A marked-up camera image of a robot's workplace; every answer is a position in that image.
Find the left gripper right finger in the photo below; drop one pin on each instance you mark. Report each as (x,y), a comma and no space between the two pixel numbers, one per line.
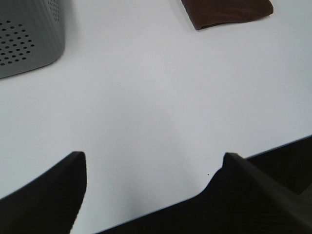
(239,199)

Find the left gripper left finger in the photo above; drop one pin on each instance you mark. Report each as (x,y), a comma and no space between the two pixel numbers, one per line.
(48,204)

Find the brown towel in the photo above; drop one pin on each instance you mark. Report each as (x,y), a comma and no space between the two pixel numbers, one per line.
(208,13)

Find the grey perforated basket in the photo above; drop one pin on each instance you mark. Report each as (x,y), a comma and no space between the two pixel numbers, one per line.
(31,34)

